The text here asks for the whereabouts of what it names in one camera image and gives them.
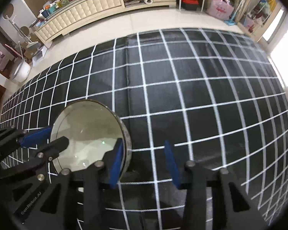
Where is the white floral ceramic bowl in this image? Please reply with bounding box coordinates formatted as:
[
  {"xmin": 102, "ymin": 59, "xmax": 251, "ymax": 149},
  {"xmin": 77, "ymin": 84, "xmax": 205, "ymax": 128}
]
[{"xmin": 50, "ymin": 100, "xmax": 132, "ymax": 177}]

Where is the silver round basin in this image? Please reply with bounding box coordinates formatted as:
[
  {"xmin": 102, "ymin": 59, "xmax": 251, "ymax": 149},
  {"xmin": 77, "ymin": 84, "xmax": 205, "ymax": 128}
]
[{"xmin": 10, "ymin": 59, "xmax": 31, "ymax": 83}]

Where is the black white grid tablecloth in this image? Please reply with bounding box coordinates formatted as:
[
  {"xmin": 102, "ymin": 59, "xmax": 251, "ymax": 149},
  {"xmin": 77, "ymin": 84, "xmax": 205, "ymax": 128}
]
[{"xmin": 0, "ymin": 28, "xmax": 288, "ymax": 229}]

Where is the cream tufted TV cabinet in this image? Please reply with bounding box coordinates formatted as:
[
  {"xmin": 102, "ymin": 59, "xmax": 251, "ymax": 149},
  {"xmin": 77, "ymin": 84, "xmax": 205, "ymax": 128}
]
[{"xmin": 35, "ymin": 0, "xmax": 176, "ymax": 45}]

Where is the pink shopping bag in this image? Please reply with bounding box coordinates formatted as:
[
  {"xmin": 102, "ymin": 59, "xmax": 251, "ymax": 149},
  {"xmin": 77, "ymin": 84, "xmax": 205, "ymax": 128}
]
[{"xmin": 206, "ymin": 0, "xmax": 234, "ymax": 21}]

